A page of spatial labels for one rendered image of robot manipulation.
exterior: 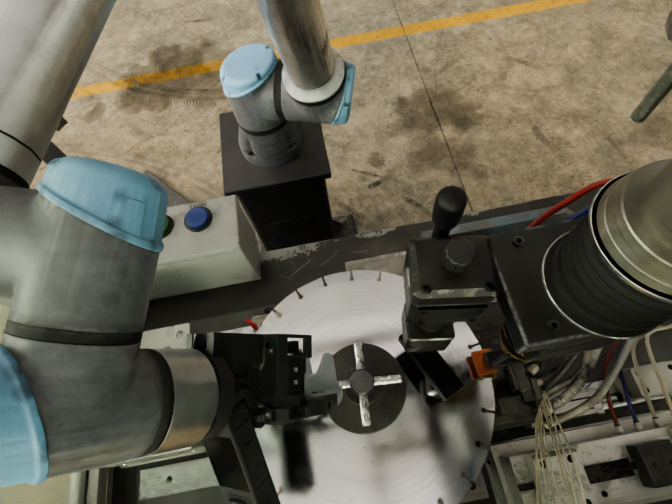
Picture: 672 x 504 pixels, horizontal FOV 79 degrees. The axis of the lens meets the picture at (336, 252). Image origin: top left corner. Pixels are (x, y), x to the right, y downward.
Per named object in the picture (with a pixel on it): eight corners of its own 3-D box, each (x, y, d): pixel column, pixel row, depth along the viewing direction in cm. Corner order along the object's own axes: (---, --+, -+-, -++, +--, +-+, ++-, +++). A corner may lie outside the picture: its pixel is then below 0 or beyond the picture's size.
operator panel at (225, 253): (125, 305, 82) (77, 277, 69) (128, 257, 87) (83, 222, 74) (261, 279, 82) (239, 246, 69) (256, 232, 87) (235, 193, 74)
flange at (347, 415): (424, 396, 52) (426, 394, 49) (355, 454, 49) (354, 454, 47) (369, 328, 56) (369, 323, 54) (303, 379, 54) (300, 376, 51)
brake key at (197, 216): (189, 234, 72) (185, 228, 70) (189, 214, 74) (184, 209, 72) (211, 229, 72) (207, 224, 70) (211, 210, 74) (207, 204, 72)
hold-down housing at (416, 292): (397, 357, 42) (418, 289, 23) (394, 312, 44) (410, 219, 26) (452, 356, 41) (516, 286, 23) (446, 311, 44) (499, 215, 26)
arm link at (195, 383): (170, 464, 27) (106, 449, 31) (224, 450, 31) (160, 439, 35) (179, 347, 29) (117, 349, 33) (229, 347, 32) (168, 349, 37)
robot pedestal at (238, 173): (259, 232, 174) (188, 97, 106) (351, 214, 174) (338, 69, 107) (268, 322, 156) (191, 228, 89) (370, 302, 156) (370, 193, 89)
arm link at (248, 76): (243, 89, 92) (223, 35, 80) (300, 93, 90) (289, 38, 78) (228, 130, 87) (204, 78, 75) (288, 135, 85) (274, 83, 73)
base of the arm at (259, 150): (238, 124, 101) (225, 92, 92) (298, 112, 101) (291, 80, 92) (243, 172, 94) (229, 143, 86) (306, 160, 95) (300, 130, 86)
